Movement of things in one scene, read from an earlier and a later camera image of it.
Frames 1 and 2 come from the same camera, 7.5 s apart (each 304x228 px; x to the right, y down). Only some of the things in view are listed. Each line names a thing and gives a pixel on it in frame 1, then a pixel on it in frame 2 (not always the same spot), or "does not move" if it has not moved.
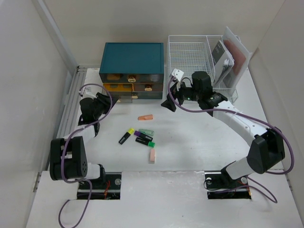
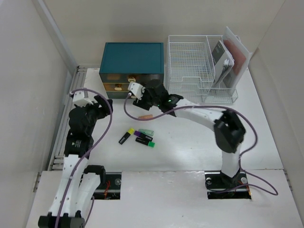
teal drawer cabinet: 131,71 does not move
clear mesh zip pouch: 241,55 does not move
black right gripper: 168,105 -> 141,103
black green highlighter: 150,144 does not move
